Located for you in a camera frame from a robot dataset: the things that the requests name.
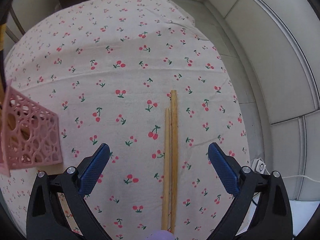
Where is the black chopstick gold band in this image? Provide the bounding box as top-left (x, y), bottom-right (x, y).
top-left (0, 23), bottom-right (7, 51)

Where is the white power strip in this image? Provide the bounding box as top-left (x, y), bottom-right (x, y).
top-left (251, 158), bottom-right (270, 175)

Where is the pink lattice utensil holder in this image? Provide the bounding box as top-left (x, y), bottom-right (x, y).
top-left (1, 85), bottom-right (63, 177)

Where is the cherry print tablecloth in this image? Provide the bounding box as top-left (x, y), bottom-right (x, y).
top-left (5, 0), bottom-right (249, 239)

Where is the white power strip cord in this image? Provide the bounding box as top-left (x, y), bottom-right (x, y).
top-left (265, 169), bottom-right (320, 183)

